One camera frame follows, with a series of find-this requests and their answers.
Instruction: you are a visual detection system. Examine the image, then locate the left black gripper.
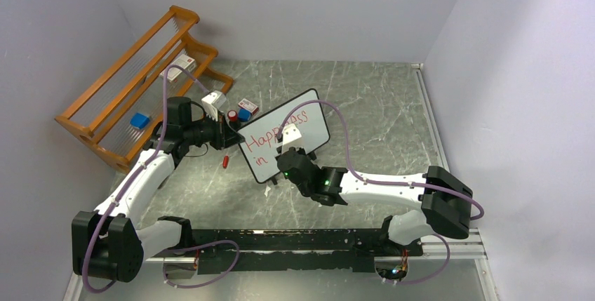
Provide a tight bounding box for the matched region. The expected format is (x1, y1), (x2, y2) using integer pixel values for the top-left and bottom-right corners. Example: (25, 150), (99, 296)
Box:
(183, 110), (243, 150)

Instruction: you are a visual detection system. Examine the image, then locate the red marker cap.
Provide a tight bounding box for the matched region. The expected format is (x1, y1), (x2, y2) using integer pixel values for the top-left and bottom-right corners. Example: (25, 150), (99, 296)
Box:
(222, 155), (229, 168)

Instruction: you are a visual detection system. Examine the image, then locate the black framed whiteboard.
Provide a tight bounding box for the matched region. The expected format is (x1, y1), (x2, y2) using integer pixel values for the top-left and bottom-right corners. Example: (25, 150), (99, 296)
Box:
(239, 88), (330, 184)

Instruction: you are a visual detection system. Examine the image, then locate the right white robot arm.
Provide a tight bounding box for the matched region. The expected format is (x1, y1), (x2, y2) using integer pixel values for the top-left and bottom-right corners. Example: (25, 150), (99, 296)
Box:
(277, 147), (473, 255)

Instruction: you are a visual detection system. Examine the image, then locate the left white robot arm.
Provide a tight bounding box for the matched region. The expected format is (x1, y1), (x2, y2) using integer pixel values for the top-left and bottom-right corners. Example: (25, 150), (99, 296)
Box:
(72, 91), (242, 282)

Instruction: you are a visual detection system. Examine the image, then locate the blue small block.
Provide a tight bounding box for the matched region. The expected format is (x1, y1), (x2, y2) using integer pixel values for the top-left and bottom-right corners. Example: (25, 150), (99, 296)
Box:
(237, 108), (252, 122)

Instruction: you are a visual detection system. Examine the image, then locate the red white small box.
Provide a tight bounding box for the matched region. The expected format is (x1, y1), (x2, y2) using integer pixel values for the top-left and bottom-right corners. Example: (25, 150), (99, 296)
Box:
(238, 98), (260, 115)

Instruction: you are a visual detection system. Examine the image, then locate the white red box on rack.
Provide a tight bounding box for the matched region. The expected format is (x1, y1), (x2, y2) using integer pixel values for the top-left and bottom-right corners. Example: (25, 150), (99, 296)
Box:
(160, 53), (197, 84)

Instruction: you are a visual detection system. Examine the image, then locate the blue block on rack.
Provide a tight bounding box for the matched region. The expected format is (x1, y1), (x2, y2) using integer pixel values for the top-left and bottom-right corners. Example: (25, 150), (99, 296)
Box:
(129, 112), (151, 130)

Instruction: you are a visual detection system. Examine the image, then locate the orange wooden rack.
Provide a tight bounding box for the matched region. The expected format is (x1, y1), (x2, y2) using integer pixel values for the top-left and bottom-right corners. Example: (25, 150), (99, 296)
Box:
(55, 6), (234, 173)

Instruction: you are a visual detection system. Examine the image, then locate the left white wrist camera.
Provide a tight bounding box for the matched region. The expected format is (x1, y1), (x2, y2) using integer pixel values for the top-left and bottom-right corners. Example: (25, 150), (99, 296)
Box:
(201, 91), (227, 121)

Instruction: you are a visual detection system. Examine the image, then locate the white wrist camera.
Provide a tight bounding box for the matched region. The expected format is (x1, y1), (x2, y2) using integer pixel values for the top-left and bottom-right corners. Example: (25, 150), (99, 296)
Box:
(280, 123), (305, 154)
(201, 91), (227, 121)

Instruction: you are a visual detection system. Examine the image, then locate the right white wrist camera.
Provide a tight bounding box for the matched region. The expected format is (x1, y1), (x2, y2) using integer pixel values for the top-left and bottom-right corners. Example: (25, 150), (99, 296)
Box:
(280, 123), (305, 154)

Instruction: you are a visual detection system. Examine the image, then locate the black base frame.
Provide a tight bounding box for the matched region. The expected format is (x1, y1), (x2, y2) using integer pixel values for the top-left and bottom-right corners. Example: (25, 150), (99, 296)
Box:
(192, 228), (424, 276)

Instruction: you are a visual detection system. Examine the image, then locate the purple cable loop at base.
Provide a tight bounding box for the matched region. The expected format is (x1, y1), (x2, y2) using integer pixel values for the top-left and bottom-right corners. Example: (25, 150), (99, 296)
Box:
(162, 240), (240, 290)

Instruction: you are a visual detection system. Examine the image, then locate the aluminium rail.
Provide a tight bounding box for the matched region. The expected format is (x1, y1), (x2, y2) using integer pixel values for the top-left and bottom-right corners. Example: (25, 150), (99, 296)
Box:
(62, 62), (500, 301)

